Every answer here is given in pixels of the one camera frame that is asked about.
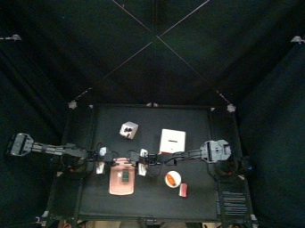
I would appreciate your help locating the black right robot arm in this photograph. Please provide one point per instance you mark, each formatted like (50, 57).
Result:
(214, 150)

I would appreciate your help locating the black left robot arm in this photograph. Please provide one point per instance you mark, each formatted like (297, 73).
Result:
(47, 148)

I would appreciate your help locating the dark toy sushi roll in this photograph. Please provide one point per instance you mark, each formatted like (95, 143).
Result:
(126, 176)

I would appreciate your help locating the orange toy sushi piece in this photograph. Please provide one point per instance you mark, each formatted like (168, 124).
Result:
(172, 179)

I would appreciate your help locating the pink cutting board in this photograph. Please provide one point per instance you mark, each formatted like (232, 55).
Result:
(119, 187)

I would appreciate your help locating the white flat box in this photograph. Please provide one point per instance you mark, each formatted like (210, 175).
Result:
(173, 138)

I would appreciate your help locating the white round plate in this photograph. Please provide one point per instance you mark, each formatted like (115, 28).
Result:
(177, 179)

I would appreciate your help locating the grey white cube box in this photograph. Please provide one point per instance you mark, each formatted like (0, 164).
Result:
(130, 127)

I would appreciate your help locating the red rectangular toy block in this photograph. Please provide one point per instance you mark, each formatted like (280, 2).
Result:
(182, 190)

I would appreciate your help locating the grey frame corner clamp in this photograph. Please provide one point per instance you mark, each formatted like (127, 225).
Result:
(14, 37)
(297, 39)
(230, 107)
(151, 104)
(73, 104)

